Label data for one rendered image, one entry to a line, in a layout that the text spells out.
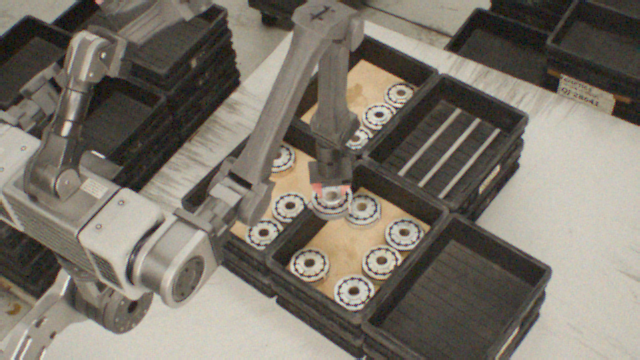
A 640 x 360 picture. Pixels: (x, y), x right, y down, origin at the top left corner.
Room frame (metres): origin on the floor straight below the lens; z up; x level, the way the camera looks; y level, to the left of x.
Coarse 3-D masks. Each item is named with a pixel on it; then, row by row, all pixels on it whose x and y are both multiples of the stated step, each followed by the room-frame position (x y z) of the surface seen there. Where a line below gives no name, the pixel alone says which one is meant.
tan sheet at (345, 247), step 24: (360, 192) 1.43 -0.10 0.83; (384, 216) 1.34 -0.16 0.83; (408, 216) 1.33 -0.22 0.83; (312, 240) 1.29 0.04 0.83; (336, 240) 1.28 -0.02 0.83; (360, 240) 1.27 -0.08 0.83; (288, 264) 1.22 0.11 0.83; (336, 264) 1.21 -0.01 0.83; (360, 264) 1.20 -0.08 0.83; (384, 264) 1.19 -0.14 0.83
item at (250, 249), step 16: (304, 128) 1.60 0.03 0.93; (240, 144) 1.57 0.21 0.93; (352, 160) 1.46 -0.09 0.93; (208, 176) 1.47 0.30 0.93; (192, 192) 1.42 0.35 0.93; (304, 208) 1.32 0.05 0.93; (288, 224) 1.28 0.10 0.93; (240, 240) 1.25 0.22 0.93; (272, 240) 1.23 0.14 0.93; (256, 256) 1.20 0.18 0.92
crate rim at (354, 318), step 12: (372, 168) 1.43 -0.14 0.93; (396, 180) 1.38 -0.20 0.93; (408, 192) 1.34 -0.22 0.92; (432, 204) 1.29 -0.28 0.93; (444, 216) 1.25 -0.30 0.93; (432, 228) 1.22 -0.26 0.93; (420, 240) 1.18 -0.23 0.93; (276, 252) 1.20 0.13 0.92; (276, 264) 1.16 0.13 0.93; (288, 276) 1.13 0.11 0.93; (396, 276) 1.09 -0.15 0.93; (300, 288) 1.10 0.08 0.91; (312, 288) 1.08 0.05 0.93; (384, 288) 1.06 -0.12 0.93; (324, 300) 1.05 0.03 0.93; (372, 300) 1.03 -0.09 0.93; (348, 312) 1.00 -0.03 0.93; (360, 312) 1.00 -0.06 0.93
